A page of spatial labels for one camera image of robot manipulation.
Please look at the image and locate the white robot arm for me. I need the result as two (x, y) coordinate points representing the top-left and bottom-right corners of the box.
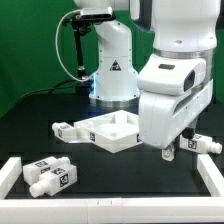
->
(74, 0), (221, 160)

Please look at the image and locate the white camera cable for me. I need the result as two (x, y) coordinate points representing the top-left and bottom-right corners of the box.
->
(55, 9), (92, 82)

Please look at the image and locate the white U-shaped fence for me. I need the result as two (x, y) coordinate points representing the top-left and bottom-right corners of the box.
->
(0, 155), (224, 224)

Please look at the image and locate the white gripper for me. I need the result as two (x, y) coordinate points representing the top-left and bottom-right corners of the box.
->
(137, 54), (213, 161)

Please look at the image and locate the grey camera on stand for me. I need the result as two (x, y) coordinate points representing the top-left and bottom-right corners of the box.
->
(80, 7), (113, 21)

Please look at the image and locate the black cable on table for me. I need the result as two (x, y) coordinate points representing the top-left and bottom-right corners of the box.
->
(16, 79), (84, 104)

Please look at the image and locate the white square tabletop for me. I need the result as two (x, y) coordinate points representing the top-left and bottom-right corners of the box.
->
(73, 110), (142, 153)

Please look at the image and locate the black camera stand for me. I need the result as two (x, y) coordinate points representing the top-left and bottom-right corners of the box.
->
(62, 16), (91, 96)

